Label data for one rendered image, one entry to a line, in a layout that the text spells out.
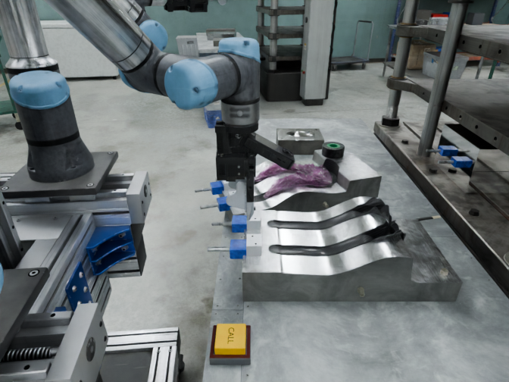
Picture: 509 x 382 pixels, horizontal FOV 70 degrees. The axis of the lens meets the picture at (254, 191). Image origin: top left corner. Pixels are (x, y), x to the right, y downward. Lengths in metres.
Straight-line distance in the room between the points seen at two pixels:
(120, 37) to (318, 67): 4.63
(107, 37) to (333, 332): 0.70
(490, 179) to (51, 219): 1.41
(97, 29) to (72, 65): 6.80
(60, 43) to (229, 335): 6.90
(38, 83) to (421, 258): 0.97
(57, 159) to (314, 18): 4.41
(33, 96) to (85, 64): 6.44
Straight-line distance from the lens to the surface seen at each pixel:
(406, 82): 2.02
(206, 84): 0.59
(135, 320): 2.01
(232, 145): 0.74
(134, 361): 1.58
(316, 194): 1.15
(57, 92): 0.95
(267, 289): 0.87
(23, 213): 1.07
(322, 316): 0.87
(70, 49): 7.38
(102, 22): 0.63
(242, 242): 0.89
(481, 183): 1.55
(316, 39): 5.12
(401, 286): 0.92
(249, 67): 0.68
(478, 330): 0.97
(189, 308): 2.00
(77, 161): 0.99
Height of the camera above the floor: 1.44
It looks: 29 degrees down
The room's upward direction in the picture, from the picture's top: straight up
